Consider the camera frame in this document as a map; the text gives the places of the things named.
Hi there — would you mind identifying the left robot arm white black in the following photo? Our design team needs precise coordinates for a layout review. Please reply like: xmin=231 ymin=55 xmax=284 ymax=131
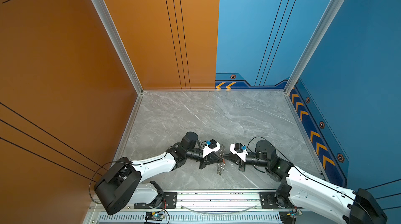
xmin=89 ymin=132 xmax=222 ymax=215

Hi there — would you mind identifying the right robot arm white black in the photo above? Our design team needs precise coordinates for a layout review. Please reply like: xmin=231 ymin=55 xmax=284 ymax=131
xmin=223 ymin=139 xmax=388 ymax=224

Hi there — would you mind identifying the right green circuit board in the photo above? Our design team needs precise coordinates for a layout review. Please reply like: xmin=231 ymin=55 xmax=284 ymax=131
xmin=279 ymin=209 xmax=303 ymax=224

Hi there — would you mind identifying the green circuit board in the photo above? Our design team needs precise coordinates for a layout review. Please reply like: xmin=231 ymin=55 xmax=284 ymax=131
xmin=144 ymin=212 xmax=166 ymax=224
xmin=279 ymin=209 xmax=303 ymax=224

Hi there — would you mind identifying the left green circuit board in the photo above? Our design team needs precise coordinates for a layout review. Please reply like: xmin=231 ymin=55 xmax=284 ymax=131
xmin=144 ymin=212 xmax=166 ymax=224

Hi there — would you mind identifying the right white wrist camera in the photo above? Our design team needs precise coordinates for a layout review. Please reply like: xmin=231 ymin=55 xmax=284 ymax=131
xmin=230 ymin=143 xmax=248 ymax=162

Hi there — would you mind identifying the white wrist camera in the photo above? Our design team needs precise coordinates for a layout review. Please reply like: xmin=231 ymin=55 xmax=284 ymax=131
xmin=202 ymin=139 xmax=220 ymax=158
xmin=230 ymin=143 xmax=248 ymax=162

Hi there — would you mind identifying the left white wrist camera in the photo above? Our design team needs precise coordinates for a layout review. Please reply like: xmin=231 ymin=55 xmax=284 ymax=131
xmin=202 ymin=139 xmax=220 ymax=158

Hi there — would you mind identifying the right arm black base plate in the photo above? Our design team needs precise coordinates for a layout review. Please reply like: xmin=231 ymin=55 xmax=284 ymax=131
xmin=259 ymin=191 xmax=295 ymax=210

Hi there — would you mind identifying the aluminium front rail frame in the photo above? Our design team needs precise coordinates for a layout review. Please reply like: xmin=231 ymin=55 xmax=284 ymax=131
xmin=83 ymin=190 xmax=337 ymax=224

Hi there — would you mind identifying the clear cable on rail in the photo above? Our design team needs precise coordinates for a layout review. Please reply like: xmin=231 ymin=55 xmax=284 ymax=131
xmin=181 ymin=205 xmax=256 ymax=215

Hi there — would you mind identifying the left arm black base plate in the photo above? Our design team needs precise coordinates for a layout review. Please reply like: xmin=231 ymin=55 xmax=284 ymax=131
xmin=134 ymin=192 xmax=178 ymax=209

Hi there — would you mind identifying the left corner aluminium post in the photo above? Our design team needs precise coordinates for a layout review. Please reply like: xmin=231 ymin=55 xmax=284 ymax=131
xmin=91 ymin=0 xmax=143 ymax=95

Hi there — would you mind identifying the corner aluminium post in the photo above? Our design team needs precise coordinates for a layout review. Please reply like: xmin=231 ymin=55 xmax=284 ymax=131
xmin=284 ymin=0 xmax=345 ymax=95
xmin=91 ymin=0 xmax=143 ymax=95

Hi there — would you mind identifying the right corner aluminium post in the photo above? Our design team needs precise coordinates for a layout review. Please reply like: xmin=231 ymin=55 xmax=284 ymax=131
xmin=284 ymin=0 xmax=345 ymax=95

